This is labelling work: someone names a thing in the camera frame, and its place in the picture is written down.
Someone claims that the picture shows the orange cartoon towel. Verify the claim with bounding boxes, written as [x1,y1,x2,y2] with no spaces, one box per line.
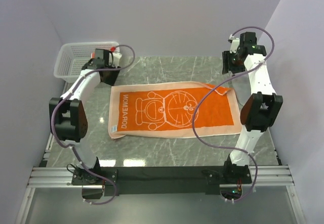
[108,81,241,139]

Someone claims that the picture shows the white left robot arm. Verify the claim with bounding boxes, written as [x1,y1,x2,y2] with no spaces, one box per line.
[49,47,121,185]

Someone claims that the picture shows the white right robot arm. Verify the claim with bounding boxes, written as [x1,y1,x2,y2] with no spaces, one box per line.
[222,32,283,183]

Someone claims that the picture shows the white plastic basket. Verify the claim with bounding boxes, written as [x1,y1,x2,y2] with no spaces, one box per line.
[54,41,119,83]

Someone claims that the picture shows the grey towel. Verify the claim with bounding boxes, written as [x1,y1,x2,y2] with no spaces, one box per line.
[231,75,251,106]

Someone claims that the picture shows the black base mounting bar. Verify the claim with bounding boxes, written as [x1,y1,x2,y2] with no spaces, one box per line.
[71,166,253,196]

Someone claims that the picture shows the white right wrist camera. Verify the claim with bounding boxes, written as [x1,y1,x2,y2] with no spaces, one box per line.
[228,34,240,54]

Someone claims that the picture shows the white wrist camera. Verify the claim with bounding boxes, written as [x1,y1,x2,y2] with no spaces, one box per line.
[108,47,122,68]
[228,34,240,54]

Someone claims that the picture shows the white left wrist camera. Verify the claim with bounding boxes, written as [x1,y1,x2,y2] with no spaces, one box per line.
[108,47,122,68]

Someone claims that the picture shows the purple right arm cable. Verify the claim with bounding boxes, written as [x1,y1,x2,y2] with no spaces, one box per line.
[192,26,275,203]

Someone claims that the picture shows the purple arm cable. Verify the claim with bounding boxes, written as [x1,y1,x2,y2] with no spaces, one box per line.
[192,26,275,203]
[50,44,136,206]

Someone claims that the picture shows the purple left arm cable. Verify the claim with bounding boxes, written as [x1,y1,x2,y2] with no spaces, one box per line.
[50,44,136,206]

